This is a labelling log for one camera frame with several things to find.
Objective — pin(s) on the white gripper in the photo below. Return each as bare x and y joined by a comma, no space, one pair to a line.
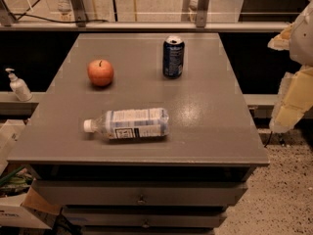
303,39

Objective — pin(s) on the clear plastic bottle white cap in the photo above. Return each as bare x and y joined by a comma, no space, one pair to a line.
130,124

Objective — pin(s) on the white pump dispenser bottle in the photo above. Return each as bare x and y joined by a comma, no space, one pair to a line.
18,86

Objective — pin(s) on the blue soda can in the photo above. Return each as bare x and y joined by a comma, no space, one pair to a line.
173,56

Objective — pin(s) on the grey drawer cabinet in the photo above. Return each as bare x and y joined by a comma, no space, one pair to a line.
188,178

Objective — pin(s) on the red apple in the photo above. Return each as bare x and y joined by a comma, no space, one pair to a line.
100,72

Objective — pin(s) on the upper drawer knob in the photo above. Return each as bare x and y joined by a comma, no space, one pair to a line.
141,201

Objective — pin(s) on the drawer knob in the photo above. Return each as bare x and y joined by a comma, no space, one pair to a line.
146,224
141,201

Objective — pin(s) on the lower drawer knob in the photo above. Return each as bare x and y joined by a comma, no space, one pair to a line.
146,224

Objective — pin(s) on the white cardboard box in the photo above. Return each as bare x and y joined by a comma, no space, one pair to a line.
28,210

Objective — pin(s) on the metal railing frame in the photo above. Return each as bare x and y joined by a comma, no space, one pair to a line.
129,15

